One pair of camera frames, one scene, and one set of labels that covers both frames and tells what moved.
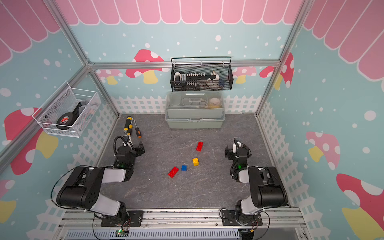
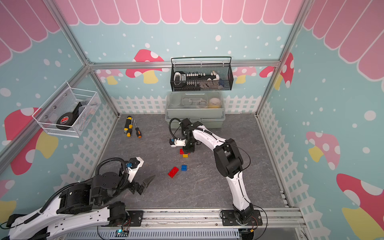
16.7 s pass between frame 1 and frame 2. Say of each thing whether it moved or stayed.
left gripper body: moved
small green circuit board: stayed
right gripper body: moved
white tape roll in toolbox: stayed
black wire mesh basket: stayed
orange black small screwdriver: stayed
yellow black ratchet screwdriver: stayed
